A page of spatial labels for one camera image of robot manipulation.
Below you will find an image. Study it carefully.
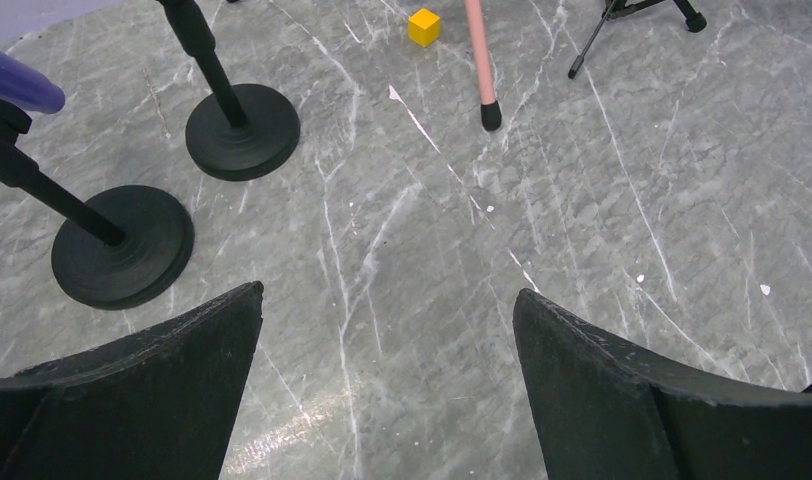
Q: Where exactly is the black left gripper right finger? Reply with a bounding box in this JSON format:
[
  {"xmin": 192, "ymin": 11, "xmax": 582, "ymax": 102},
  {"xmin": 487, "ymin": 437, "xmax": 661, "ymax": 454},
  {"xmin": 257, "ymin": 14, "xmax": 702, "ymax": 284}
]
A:
[{"xmin": 513, "ymin": 289, "xmax": 812, "ymax": 479}]

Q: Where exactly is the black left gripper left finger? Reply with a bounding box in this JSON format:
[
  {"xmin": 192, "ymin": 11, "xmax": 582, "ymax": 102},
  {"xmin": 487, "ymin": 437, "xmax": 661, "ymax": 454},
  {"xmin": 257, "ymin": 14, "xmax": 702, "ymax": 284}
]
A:
[{"xmin": 0, "ymin": 281, "xmax": 264, "ymax": 479}]

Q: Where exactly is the black round-base mic stand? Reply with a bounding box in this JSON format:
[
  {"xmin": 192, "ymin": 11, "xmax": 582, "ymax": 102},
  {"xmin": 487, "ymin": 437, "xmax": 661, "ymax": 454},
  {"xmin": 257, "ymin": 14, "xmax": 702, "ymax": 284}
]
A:
[
  {"xmin": 0, "ymin": 100, "xmax": 195, "ymax": 310},
  {"xmin": 159, "ymin": 0, "xmax": 301, "ymax": 182}
]

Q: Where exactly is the purple toy microphone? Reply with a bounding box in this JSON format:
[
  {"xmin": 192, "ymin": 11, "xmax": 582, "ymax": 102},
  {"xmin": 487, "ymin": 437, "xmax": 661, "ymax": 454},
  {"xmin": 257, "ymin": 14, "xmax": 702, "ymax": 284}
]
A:
[{"xmin": 0, "ymin": 51, "xmax": 66, "ymax": 114}]

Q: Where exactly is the black tripod mic stand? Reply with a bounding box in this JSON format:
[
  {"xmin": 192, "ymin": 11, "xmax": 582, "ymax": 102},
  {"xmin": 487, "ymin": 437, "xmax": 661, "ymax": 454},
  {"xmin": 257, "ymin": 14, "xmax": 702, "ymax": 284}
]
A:
[{"xmin": 567, "ymin": 0, "xmax": 708, "ymax": 80}]

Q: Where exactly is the pink music stand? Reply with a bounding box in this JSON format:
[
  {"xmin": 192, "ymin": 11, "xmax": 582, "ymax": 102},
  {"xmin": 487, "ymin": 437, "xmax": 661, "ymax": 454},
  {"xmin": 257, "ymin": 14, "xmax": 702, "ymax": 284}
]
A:
[{"xmin": 464, "ymin": 0, "xmax": 502, "ymax": 132}]

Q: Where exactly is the yellow cube near stand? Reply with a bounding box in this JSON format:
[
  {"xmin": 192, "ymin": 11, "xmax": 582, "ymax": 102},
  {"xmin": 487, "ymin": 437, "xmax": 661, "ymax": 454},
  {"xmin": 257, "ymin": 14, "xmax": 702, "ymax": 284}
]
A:
[{"xmin": 408, "ymin": 8, "xmax": 442, "ymax": 48}]

